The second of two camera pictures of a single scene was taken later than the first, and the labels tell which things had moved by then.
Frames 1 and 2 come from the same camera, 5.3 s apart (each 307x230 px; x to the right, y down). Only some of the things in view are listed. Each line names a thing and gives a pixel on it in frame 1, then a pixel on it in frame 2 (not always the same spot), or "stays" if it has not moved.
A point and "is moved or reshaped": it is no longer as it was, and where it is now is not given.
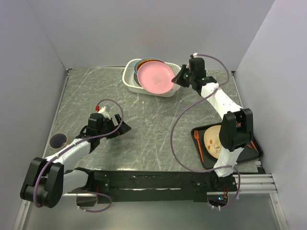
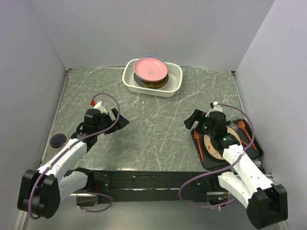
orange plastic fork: x=196 y=134 stays
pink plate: x=156 y=77 is moved or reshaped
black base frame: x=158 y=186 stays
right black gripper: x=178 y=79 to x=196 y=116
